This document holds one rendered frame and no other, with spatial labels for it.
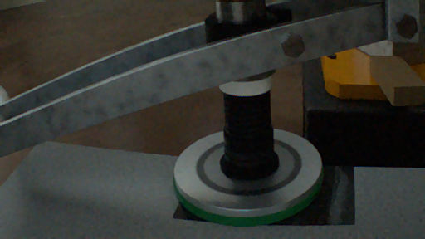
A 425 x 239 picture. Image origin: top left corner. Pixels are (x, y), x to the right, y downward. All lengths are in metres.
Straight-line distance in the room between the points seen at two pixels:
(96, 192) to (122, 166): 0.08
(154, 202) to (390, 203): 0.34
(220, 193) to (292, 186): 0.10
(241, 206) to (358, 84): 0.60
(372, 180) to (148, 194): 0.33
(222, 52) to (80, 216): 0.31
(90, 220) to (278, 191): 0.26
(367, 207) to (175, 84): 0.31
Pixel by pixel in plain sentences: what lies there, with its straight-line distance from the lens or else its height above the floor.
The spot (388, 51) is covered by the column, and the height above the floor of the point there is 0.83.
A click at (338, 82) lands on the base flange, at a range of 1.09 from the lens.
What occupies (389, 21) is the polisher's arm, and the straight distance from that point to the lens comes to 0.52.
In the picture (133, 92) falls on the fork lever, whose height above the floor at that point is 1.00.
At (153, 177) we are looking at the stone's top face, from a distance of 0.70.
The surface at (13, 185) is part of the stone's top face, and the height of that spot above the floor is 0.82.
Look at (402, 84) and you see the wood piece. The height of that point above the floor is 0.83.
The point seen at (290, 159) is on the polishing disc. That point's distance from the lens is 0.67.
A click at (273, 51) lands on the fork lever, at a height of 1.04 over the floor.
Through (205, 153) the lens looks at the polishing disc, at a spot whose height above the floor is 0.85.
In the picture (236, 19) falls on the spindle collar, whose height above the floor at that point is 1.07.
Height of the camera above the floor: 1.22
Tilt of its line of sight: 28 degrees down
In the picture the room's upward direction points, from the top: 5 degrees counter-clockwise
